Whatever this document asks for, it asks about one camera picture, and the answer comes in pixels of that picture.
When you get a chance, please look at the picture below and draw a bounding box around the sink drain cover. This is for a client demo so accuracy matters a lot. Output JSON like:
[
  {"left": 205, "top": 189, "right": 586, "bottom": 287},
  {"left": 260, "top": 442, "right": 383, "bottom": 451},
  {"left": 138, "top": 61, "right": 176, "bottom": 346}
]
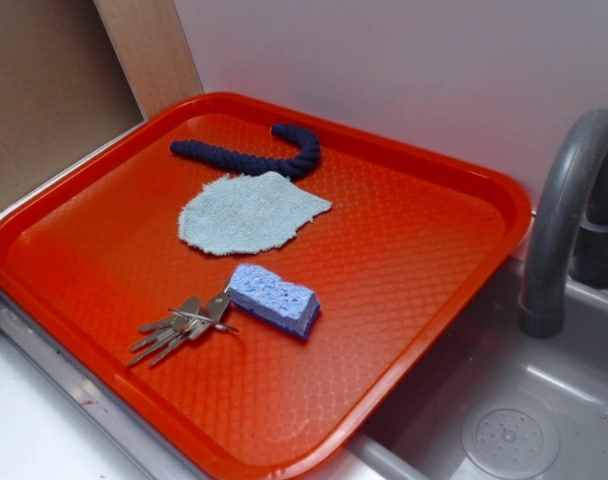
[{"left": 461, "top": 397, "right": 560, "bottom": 479}]

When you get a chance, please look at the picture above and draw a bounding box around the orange plastic tray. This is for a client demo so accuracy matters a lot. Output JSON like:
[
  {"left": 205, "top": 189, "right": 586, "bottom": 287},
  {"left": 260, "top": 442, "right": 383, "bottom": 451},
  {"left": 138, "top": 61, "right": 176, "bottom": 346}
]
[{"left": 0, "top": 93, "right": 531, "bottom": 479}]

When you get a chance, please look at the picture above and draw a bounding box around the grey plastic sink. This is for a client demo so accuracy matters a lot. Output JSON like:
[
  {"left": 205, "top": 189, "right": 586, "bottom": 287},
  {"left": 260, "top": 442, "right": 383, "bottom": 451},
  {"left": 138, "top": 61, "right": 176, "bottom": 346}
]
[{"left": 345, "top": 257, "right": 608, "bottom": 480}]

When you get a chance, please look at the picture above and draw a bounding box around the blue sponge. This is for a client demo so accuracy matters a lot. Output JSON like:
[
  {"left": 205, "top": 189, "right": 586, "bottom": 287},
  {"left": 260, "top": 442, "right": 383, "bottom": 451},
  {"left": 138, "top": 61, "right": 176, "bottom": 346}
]
[{"left": 228, "top": 264, "right": 321, "bottom": 340}]

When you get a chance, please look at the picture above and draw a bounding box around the light blue cloth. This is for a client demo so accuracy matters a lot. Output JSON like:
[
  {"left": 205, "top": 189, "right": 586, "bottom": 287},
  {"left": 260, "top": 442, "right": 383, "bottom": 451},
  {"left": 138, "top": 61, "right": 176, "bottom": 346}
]
[{"left": 178, "top": 172, "right": 332, "bottom": 256}]

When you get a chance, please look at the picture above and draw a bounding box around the grey plastic faucet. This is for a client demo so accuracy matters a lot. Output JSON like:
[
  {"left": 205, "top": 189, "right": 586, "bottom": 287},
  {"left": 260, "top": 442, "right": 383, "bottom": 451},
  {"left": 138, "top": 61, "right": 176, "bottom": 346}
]
[{"left": 519, "top": 109, "right": 608, "bottom": 338}]

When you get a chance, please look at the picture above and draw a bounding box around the dark blue rope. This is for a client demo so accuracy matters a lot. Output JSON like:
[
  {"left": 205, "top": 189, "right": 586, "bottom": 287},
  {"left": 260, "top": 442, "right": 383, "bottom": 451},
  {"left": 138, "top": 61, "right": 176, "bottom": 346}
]
[{"left": 169, "top": 122, "right": 322, "bottom": 180}]

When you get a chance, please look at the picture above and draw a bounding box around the silver key bunch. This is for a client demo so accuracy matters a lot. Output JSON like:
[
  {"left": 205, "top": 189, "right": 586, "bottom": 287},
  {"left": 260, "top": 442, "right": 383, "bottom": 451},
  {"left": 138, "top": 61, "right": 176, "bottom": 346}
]
[{"left": 126, "top": 284, "right": 239, "bottom": 368}]

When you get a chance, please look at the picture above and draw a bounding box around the wooden board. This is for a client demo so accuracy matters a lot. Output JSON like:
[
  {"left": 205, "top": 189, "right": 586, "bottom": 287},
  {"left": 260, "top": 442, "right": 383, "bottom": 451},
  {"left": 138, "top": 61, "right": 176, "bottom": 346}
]
[{"left": 95, "top": 0, "right": 203, "bottom": 120}]

